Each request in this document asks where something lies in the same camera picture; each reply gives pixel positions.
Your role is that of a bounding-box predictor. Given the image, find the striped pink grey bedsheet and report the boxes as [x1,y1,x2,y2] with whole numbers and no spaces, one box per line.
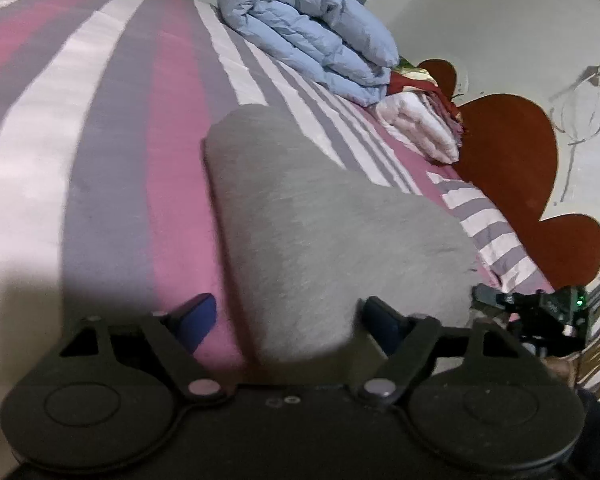
[0,0,555,470]

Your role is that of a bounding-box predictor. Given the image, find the red wooden headboard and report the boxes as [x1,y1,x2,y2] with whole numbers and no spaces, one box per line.
[417,58,600,291]

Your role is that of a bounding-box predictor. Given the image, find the grey sweatpants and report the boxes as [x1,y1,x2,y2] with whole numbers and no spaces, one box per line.
[204,105,480,384]

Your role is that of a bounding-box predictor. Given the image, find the folded light blue duvet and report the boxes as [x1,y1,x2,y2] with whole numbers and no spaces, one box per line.
[218,0,399,107]

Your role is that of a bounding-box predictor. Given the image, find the grey wall cable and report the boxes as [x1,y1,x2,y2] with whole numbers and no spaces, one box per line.
[548,63,600,207]

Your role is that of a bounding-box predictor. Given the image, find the folded white pink blanket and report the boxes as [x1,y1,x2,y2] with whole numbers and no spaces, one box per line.
[372,91,463,165]

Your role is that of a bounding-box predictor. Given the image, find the red patterned folded cloth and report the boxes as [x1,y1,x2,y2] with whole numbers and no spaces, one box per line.
[387,58,464,144]

